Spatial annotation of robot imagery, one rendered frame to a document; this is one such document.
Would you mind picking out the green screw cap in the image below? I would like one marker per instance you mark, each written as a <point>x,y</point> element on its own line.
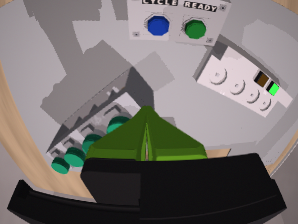
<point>89,139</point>
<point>116,122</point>
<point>60,166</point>
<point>75,157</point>

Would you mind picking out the grey flat mat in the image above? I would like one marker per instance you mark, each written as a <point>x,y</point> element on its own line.
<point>58,54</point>

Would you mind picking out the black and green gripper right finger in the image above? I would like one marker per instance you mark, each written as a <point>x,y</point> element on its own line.
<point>166,142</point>

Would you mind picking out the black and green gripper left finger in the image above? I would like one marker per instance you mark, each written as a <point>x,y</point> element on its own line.
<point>127,141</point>

